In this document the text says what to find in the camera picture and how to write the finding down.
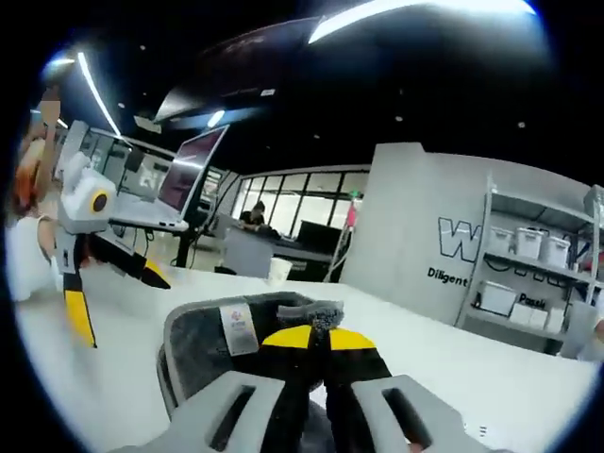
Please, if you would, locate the white standing desk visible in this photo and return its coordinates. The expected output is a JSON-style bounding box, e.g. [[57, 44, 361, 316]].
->
[[108, 193, 191, 233]]

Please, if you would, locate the grey towel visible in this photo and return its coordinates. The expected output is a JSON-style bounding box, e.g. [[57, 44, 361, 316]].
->
[[158, 291, 348, 421]]

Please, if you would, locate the grey reception counter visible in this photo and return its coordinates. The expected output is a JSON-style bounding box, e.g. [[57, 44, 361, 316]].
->
[[224, 226, 279, 278]]

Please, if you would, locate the white paper cup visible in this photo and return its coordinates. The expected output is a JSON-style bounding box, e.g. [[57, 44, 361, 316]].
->
[[267, 258, 294, 286]]

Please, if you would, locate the large display screen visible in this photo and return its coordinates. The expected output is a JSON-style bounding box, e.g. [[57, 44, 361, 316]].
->
[[158, 125, 231, 224]]

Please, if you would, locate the ceiling light strip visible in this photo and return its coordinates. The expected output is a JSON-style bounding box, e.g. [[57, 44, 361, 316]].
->
[[76, 51, 123, 139], [309, 0, 537, 44]]

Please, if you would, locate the grey metal shelf rack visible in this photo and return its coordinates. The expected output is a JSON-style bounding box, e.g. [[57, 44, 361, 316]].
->
[[464, 183, 604, 342]]

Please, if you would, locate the large white storage box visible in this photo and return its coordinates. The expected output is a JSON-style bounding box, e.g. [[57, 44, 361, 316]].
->
[[478, 281, 518, 317]]

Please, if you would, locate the black monitor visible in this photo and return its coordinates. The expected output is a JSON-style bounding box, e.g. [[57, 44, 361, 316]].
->
[[296, 220, 344, 252]]

